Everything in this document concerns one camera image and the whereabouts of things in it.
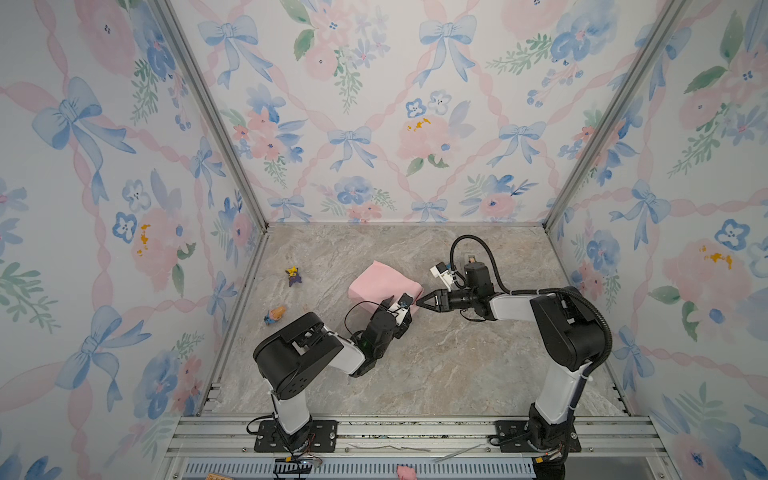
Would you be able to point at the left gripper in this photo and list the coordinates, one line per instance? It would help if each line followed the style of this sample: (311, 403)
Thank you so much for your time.
(403, 327)

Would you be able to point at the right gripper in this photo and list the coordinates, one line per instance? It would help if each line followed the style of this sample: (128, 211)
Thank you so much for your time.
(442, 303)

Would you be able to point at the purple wrapping paper sheet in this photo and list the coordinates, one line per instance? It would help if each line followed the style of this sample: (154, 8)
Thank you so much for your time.
(379, 282)

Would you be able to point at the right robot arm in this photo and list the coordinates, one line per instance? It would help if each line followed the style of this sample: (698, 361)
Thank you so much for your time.
(574, 334)

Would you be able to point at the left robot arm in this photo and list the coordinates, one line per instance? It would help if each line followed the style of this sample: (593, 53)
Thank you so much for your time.
(293, 357)

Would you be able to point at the orange toy figure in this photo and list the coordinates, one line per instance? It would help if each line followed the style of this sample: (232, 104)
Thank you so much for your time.
(274, 315)

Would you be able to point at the yellow purple toy figure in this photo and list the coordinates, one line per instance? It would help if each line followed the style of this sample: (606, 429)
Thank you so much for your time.
(294, 276)

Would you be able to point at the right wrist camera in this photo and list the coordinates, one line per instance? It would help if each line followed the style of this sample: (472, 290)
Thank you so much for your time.
(451, 278)

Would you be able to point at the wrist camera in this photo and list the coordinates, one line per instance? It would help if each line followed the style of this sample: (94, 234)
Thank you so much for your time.
(451, 278)
(401, 309)

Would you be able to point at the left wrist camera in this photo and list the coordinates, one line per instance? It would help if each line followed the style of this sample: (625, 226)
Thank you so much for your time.
(401, 309)

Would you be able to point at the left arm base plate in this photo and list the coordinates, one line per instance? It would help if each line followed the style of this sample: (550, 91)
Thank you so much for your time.
(317, 436)

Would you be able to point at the pink object on rail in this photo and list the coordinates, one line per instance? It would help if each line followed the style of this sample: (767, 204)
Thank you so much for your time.
(406, 473)

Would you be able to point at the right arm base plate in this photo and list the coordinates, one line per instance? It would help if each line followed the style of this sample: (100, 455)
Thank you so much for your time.
(524, 436)

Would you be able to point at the aluminium rail frame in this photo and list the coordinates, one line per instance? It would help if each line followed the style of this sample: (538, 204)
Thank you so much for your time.
(377, 447)

